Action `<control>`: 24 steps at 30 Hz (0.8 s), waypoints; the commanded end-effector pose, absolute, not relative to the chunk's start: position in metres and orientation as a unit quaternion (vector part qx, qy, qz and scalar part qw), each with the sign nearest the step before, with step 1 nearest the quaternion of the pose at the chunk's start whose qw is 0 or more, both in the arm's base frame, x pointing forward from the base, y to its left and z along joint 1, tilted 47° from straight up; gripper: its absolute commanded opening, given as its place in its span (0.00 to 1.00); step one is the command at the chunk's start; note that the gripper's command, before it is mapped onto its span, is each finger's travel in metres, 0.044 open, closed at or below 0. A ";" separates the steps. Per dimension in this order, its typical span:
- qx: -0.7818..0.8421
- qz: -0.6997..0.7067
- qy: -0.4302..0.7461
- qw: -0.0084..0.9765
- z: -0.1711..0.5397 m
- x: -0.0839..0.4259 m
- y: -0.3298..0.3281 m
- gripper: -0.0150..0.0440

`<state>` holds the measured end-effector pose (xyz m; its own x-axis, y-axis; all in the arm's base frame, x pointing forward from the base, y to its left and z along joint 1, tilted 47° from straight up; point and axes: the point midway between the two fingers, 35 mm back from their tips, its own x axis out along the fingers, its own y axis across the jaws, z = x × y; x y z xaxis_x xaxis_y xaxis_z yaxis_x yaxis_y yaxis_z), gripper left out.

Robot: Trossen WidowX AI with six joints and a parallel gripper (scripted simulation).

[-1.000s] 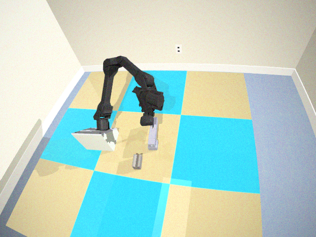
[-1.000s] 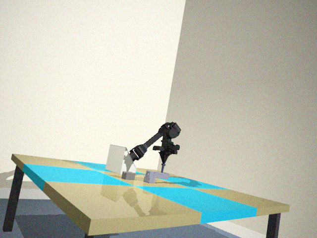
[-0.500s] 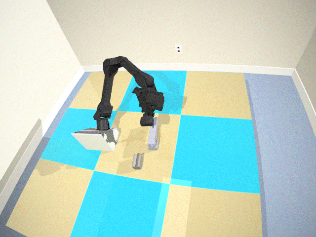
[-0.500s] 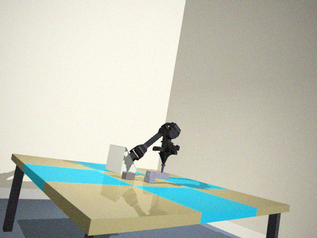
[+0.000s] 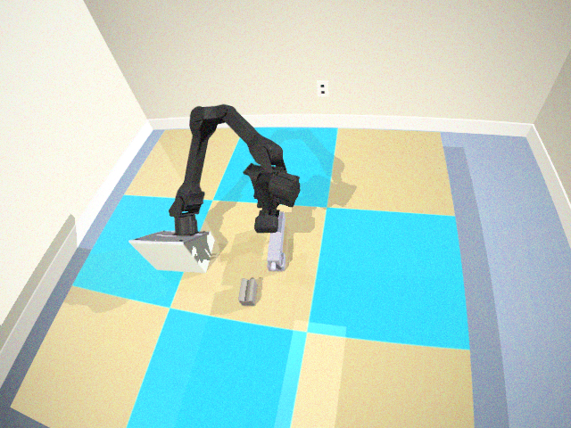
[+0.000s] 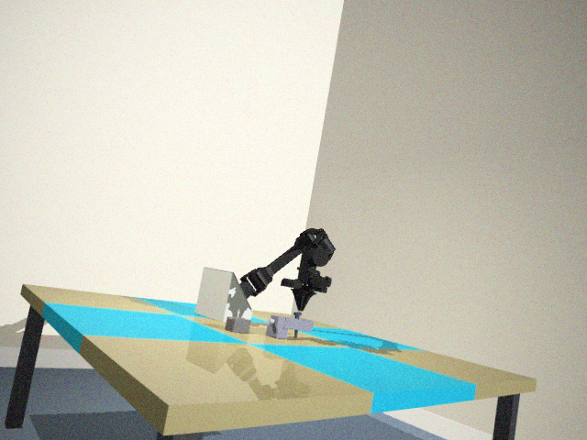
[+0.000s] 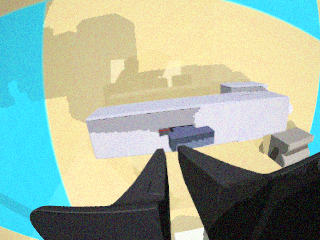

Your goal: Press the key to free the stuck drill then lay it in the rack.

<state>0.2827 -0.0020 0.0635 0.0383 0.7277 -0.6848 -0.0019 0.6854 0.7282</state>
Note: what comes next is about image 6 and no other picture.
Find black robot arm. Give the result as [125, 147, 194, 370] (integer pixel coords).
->
[239, 228, 336, 299]

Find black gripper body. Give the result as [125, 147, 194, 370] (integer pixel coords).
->
[281, 264, 327, 293]

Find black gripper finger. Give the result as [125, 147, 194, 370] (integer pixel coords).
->
[291, 289, 308, 312]
[301, 291, 317, 312]

